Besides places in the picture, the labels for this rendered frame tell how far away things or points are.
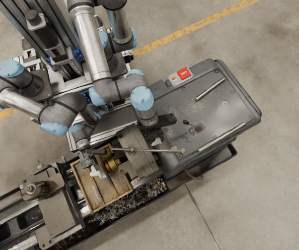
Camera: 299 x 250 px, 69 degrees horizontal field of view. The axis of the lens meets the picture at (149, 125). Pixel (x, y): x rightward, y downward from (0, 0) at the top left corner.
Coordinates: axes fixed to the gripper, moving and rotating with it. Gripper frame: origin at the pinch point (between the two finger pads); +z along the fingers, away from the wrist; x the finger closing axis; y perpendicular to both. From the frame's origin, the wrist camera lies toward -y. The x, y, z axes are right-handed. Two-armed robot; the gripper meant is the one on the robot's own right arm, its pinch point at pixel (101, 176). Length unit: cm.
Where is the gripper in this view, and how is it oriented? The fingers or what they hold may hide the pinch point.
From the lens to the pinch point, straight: 133.0
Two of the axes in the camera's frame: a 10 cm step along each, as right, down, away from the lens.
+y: -8.8, 4.5, -1.3
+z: 4.7, 8.5, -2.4
